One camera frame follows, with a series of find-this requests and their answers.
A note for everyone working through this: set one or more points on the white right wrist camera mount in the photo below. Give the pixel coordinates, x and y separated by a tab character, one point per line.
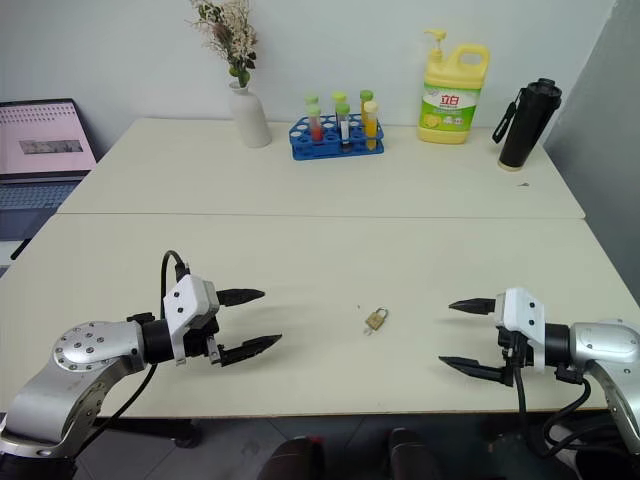
522	312

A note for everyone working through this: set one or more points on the blue test tube rack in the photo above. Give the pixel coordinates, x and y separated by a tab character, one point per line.
330	151

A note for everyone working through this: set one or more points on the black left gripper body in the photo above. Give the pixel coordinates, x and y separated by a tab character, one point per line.
197	340

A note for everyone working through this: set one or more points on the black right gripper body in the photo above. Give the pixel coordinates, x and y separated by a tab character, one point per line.
515	350

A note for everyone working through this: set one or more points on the dark rounded shape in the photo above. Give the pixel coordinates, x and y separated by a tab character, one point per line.
295	460
412	457

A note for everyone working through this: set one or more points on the green-capped tube with white label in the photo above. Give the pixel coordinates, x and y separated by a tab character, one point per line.
343	127

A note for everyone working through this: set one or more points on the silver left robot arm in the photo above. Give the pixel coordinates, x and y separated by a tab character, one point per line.
75	370

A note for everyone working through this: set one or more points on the black table leg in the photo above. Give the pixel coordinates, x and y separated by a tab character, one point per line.
187	432

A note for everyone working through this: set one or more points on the green-capped test tube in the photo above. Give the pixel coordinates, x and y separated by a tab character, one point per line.
339	97
312	98
366	95

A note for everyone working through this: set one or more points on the yellow dish soap pump bottle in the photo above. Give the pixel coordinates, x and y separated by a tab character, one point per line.
452	100

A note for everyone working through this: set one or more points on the white ceramic vase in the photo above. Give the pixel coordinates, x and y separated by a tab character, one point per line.
250	120

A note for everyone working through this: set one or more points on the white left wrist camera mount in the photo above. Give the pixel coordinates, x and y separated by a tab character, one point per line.
186	302

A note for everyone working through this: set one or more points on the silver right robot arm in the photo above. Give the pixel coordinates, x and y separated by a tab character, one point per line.
607	345

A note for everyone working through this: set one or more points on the green-capped tube with red liquid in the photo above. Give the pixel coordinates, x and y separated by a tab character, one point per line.
316	125

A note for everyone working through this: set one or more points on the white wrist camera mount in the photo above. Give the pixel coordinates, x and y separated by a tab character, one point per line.
186	302
522	312

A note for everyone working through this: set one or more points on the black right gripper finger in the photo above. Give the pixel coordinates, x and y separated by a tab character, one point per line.
475	306
475	371

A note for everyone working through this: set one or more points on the small brass padlock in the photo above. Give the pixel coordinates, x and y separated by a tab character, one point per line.
375	321

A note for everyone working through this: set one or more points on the open laptop with pink screen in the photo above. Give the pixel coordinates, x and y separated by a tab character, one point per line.
40	145

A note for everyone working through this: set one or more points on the dried flower bouquet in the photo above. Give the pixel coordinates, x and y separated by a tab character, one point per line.
227	35

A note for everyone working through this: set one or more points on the yellow-capped tube with orange liquid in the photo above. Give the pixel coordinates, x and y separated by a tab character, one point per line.
370	125

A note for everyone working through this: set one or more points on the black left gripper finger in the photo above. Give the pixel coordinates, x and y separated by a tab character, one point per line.
240	296
250	347

